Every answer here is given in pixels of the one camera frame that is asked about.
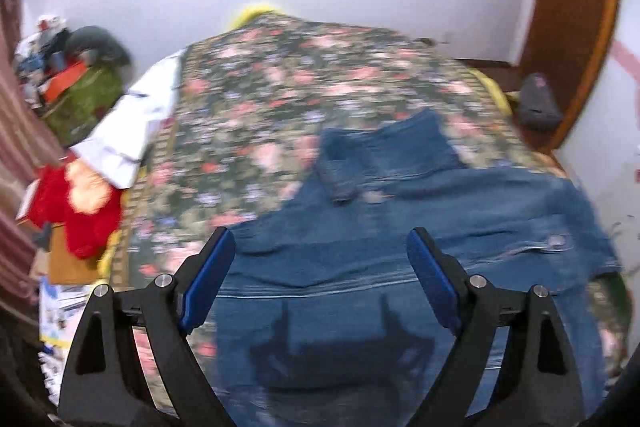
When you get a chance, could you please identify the striped pink curtain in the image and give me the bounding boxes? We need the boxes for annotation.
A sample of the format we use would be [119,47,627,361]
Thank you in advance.
[0,0,66,308]

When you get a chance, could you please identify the pile of assorted clutter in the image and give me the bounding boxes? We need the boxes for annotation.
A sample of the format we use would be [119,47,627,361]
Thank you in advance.
[15,14,71,108]

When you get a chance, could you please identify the grey plush cushion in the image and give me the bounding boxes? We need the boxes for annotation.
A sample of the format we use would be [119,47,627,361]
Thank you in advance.
[65,26,133,68]

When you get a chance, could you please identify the grey bag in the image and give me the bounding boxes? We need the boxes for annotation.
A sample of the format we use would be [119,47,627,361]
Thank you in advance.
[515,73,563,132]

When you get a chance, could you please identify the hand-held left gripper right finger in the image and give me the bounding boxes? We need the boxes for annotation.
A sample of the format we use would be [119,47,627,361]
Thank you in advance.
[405,227,587,427]

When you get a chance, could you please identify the white shirt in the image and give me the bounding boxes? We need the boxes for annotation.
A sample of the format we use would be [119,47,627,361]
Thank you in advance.
[70,49,188,188]

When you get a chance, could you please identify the green patterned box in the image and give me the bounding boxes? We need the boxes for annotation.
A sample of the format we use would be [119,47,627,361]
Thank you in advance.
[42,64,126,145]

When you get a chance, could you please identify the orange box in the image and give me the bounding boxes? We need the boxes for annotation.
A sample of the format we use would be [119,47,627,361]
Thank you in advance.
[40,62,88,105]

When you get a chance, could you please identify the brown wooden door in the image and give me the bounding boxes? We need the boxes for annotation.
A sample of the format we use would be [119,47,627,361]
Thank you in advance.
[517,0,623,152]

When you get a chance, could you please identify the floral bed blanket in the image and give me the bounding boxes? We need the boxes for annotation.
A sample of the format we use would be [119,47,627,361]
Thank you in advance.
[107,12,631,427]

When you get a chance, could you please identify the stack of printed papers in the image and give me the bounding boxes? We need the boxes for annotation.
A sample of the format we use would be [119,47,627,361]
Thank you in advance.
[37,277,96,353]

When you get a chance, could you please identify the brown cardboard box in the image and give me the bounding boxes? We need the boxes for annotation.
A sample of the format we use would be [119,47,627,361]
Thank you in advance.
[47,222,106,285]

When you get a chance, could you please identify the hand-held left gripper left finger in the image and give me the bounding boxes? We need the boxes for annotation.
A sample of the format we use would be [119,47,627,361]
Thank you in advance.
[57,227,237,427]

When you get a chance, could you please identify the red plush toy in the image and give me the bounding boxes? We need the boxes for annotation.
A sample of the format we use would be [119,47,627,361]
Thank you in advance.
[25,157,123,260]

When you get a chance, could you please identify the blue denim jeans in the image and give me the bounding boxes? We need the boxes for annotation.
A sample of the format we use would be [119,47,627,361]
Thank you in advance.
[212,107,623,427]

